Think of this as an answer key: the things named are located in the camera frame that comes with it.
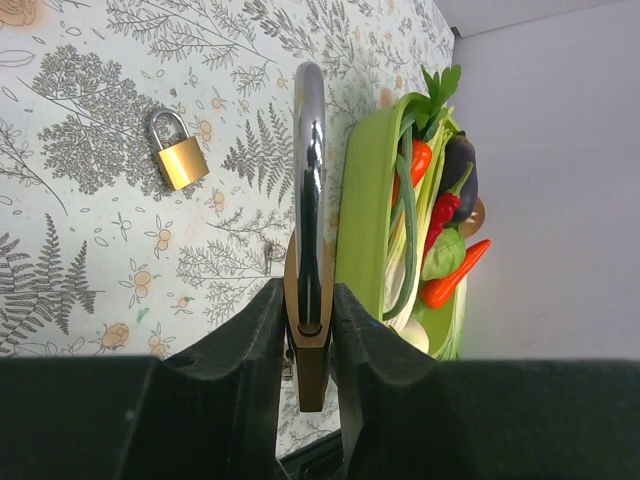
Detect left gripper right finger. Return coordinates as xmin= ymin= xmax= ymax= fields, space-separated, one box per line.
xmin=333 ymin=284 xmax=639 ymax=479

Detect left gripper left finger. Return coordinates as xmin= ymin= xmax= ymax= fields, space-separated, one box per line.
xmin=1 ymin=279 xmax=284 ymax=479

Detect large brass long-shackle padlock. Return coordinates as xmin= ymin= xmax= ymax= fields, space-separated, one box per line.
xmin=284 ymin=62 xmax=333 ymax=413

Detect small metal key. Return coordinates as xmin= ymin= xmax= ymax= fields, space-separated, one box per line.
xmin=263 ymin=241 xmax=274 ymax=276

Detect orange carrot pepper right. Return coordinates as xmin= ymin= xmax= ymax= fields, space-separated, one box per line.
xmin=418 ymin=239 xmax=492 ymax=310

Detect round green cabbage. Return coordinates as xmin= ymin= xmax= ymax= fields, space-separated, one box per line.
xmin=420 ymin=228 xmax=466 ymax=281

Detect floral table cloth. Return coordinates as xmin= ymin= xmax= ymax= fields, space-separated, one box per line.
xmin=1 ymin=1 xmax=454 ymax=358

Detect brown mushroom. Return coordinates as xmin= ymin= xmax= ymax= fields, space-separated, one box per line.
xmin=459 ymin=197 xmax=486 ymax=239

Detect green plastic basket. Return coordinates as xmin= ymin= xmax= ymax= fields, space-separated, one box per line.
xmin=334 ymin=92 xmax=467 ymax=360

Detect red chili pepper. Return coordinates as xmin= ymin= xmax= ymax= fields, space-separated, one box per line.
xmin=423 ymin=162 xmax=474 ymax=259

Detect small brass padlock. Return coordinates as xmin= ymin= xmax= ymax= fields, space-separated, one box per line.
xmin=149 ymin=108 xmax=209 ymax=191

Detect green long beans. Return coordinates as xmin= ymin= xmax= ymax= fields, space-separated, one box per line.
xmin=382 ymin=126 xmax=418 ymax=321

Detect orange red pepper left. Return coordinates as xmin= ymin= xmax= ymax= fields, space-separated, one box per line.
xmin=391 ymin=139 xmax=433 ymax=206

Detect white green scallions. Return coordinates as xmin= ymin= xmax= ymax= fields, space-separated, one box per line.
xmin=382 ymin=119 xmax=454 ymax=332

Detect purple eggplant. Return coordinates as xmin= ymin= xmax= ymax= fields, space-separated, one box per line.
xmin=438 ymin=131 xmax=478 ymax=225

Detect green spinach leaves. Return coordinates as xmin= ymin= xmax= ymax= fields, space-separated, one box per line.
xmin=399 ymin=64 xmax=462 ymax=142

